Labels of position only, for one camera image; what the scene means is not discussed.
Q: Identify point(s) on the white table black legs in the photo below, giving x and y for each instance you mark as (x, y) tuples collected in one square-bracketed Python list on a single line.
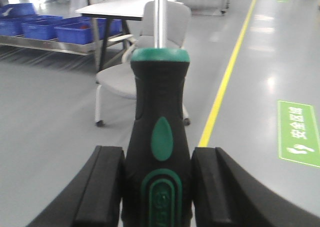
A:
[(124, 10)]

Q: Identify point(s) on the blue bin on low shelf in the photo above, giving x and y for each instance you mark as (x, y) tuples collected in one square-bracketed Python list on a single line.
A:
[(45, 29)]

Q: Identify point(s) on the green floor safety sign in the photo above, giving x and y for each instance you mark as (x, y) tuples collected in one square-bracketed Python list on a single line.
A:
[(298, 133)]

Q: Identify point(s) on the blue bin beside table leg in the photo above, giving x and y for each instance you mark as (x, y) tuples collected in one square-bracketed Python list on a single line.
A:
[(82, 32)]

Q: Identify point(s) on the grey office chair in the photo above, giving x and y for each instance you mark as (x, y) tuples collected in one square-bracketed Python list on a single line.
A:
[(119, 79)]

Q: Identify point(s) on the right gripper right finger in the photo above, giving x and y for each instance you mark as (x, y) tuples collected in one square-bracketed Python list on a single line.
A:
[(226, 195)]

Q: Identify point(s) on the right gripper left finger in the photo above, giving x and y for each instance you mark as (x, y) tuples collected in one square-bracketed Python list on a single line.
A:
[(92, 198)]

